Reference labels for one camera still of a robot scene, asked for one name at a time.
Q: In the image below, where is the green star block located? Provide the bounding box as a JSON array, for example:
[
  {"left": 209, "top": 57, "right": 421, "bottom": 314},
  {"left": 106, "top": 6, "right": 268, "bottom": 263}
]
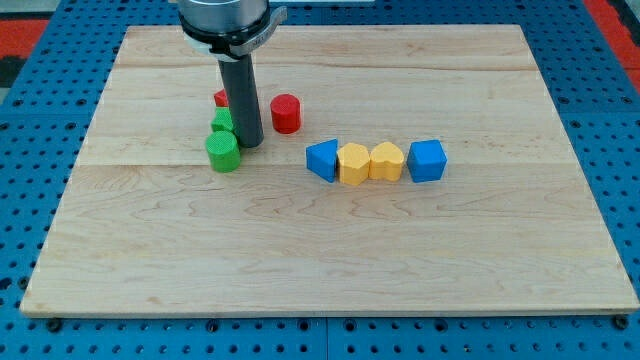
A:
[{"left": 210, "top": 107, "right": 235, "bottom": 133}]

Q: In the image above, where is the light wooden board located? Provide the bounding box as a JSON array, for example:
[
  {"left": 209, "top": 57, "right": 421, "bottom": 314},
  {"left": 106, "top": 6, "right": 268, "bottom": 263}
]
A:
[{"left": 21, "top": 25, "right": 639, "bottom": 319}]

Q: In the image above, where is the yellow heart block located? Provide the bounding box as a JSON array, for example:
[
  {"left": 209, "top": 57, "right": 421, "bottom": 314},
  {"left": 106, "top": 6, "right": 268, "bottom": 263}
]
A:
[{"left": 369, "top": 142, "right": 404, "bottom": 182}]

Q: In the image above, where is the blue cube block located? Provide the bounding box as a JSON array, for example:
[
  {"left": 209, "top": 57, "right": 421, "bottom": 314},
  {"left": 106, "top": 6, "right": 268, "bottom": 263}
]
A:
[{"left": 407, "top": 139, "right": 447, "bottom": 183}]

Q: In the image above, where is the blue triangle block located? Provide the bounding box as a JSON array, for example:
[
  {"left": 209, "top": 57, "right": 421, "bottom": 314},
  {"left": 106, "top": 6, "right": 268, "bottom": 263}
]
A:
[{"left": 305, "top": 139, "right": 338, "bottom": 183}]

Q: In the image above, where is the yellow hexagon block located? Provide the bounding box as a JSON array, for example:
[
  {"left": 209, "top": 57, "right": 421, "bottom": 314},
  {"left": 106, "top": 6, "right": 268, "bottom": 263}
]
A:
[{"left": 337, "top": 143, "right": 370, "bottom": 186}]

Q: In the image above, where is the green cylinder block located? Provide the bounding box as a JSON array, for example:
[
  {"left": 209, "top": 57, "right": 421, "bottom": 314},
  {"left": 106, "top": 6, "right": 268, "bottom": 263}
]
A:
[{"left": 205, "top": 131, "right": 241, "bottom": 173}]

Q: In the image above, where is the red cylinder block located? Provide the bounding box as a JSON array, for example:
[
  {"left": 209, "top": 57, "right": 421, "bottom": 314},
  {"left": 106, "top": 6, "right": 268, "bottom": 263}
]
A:
[{"left": 270, "top": 94, "right": 302, "bottom": 134}]

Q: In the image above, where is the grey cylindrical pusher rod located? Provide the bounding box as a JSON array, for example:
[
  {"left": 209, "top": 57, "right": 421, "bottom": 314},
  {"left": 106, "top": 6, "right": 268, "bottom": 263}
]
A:
[{"left": 218, "top": 55, "right": 264, "bottom": 148}]

